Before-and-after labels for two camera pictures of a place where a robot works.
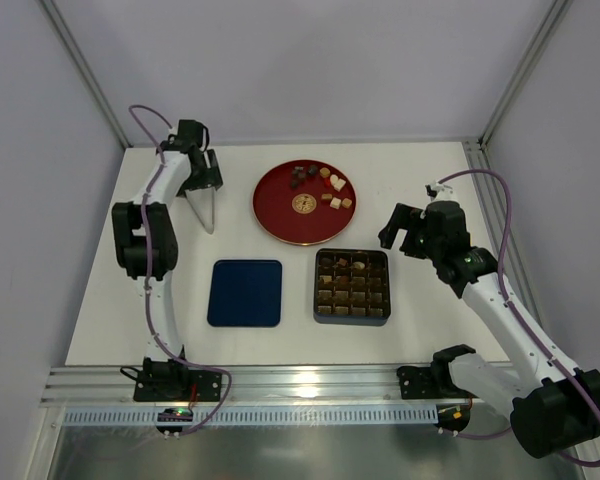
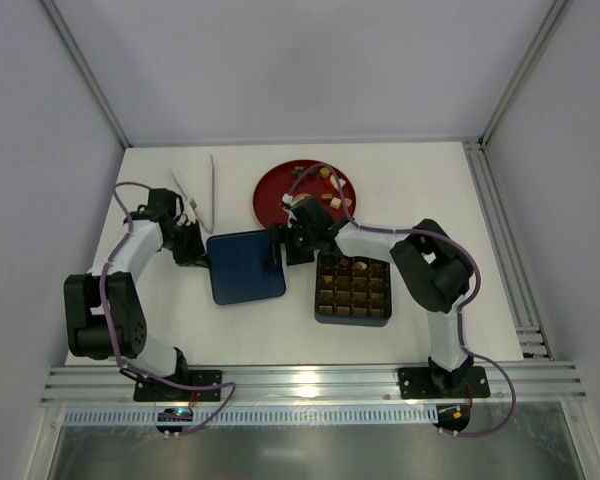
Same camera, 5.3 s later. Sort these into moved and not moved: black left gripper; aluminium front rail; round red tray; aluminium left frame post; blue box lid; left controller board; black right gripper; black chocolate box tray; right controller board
Moved: black right gripper; black left gripper; blue box lid
Not moved: right controller board; aluminium left frame post; round red tray; aluminium front rail; left controller board; black chocolate box tray
